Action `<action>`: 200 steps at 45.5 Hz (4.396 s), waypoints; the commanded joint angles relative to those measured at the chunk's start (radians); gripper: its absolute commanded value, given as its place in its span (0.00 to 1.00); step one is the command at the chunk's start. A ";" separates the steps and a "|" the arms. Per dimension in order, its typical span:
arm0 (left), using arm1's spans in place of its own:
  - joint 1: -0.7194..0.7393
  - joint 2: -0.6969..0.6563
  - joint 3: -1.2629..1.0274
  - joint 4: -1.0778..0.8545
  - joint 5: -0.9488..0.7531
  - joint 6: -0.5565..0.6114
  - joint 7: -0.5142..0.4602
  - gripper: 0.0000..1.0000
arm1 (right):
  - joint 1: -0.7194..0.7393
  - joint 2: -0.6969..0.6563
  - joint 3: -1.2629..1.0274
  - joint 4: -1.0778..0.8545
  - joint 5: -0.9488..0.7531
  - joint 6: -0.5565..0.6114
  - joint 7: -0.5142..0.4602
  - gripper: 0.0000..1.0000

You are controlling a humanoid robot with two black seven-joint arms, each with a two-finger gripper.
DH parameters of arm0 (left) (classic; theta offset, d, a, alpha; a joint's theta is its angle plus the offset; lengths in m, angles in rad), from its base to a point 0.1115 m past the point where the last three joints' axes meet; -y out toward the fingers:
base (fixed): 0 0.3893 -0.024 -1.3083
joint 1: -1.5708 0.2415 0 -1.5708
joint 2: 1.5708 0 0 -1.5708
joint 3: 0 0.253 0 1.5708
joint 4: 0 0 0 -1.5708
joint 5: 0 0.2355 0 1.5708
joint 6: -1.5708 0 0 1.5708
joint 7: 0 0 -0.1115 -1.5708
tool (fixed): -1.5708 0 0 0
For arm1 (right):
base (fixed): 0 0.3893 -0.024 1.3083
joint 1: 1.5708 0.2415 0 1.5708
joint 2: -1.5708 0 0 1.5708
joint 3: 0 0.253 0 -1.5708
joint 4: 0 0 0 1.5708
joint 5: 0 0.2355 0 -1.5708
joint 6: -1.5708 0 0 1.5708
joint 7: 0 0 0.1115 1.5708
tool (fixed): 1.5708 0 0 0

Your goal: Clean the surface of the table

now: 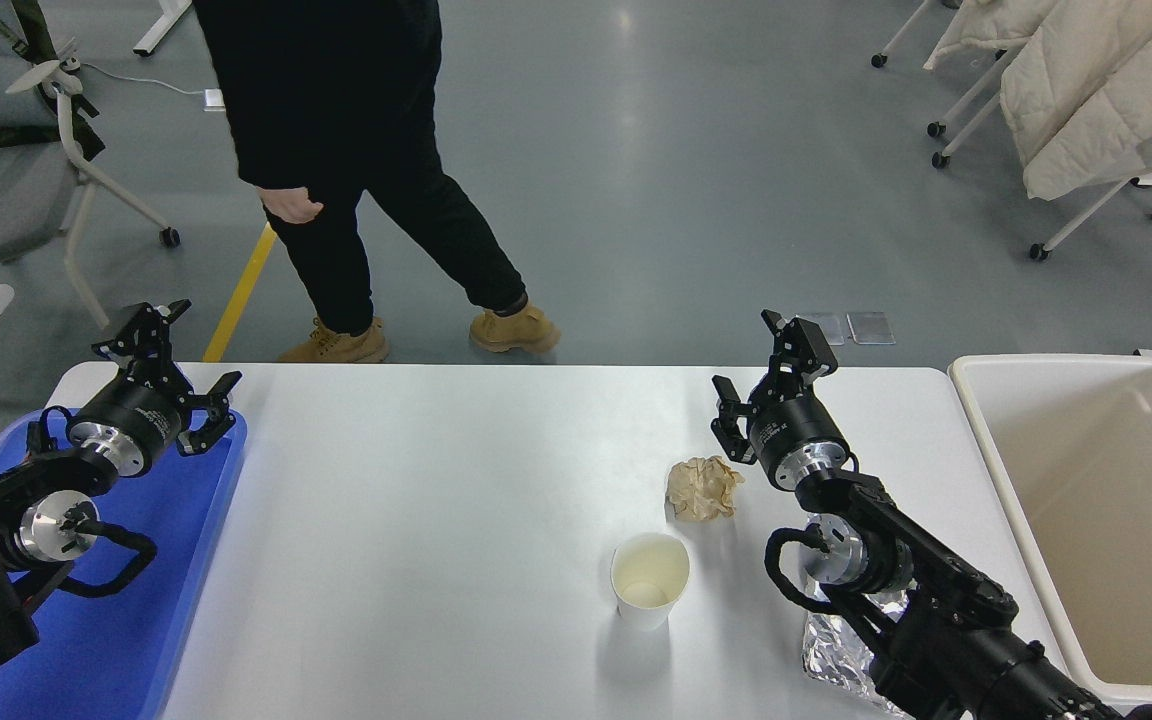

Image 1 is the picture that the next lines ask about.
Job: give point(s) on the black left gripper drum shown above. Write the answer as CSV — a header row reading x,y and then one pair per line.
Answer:
x,y
141,410

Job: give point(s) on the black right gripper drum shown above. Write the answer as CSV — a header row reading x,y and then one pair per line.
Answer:
x,y
794,425

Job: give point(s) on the tan paper ball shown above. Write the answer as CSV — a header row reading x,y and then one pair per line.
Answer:
x,y
704,488

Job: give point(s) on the white paper cup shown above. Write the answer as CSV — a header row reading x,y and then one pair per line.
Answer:
x,y
648,570

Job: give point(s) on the silver foil tray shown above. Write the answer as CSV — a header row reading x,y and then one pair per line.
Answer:
x,y
836,655

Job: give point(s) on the person's hand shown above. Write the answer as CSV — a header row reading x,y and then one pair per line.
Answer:
x,y
291,205

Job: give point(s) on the silver floor plate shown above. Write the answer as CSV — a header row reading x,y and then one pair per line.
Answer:
x,y
820,330
871,328

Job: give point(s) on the blue plastic tray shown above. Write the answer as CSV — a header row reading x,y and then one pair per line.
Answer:
x,y
116,640

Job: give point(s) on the white floor socket box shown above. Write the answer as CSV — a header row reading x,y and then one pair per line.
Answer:
x,y
216,100

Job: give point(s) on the person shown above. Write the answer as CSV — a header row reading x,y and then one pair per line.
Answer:
x,y
336,100

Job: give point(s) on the white table leg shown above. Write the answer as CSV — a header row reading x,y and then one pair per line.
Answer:
x,y
161,28

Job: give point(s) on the large pale plastic bin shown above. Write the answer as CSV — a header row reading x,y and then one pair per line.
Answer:
x,y
1106,500

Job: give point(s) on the small cream quilted jacket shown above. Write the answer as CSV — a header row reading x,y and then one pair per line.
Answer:
x,y
986,25

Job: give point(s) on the large cream quilted jacket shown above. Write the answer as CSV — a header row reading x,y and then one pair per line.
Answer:
x,y
1116,90

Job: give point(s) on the white chair frame with casters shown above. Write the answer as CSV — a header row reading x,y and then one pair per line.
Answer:
x,y
1038,252
936,129
878,60

